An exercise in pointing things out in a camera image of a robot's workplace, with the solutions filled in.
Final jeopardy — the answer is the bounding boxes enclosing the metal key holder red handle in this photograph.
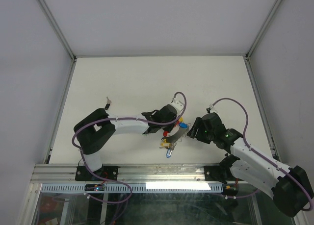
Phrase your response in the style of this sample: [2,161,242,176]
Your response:
[159,121,191,159]

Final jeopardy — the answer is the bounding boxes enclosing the blue tagged key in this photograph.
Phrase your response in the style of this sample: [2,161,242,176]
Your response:
[179,122,189,128]

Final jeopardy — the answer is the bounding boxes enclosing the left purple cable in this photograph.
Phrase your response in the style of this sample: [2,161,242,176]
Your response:
[71,91,188,206]

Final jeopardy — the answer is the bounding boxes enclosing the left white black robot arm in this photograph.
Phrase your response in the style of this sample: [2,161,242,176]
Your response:
[74,104,183,180]

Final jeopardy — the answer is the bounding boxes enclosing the aluminium mounting rail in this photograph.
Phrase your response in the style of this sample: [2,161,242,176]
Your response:
[30,163,294,186]

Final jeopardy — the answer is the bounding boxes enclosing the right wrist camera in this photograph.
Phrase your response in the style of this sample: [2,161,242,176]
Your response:
[206,105,218,114]

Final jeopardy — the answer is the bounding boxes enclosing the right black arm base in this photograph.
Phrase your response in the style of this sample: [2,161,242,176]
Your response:
[204,165,236,184]

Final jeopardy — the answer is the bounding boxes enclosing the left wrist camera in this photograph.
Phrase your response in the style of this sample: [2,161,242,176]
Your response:
[170,96,185,113]

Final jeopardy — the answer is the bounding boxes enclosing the black tagged key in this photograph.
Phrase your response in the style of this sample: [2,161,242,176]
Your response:
[105,97,112,110]

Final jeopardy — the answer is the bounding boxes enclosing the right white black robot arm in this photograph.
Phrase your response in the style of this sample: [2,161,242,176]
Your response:
[187,113,314,218]

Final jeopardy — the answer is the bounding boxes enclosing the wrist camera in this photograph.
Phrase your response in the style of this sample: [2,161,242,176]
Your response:
[206,105,218,114]
[170,96,185,113]

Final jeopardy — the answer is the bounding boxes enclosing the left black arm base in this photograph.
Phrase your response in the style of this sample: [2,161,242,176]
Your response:
[75,165,119,181]

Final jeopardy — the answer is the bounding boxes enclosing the grey slotted cable duct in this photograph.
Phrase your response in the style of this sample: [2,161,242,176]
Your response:
[42,181,223,194]

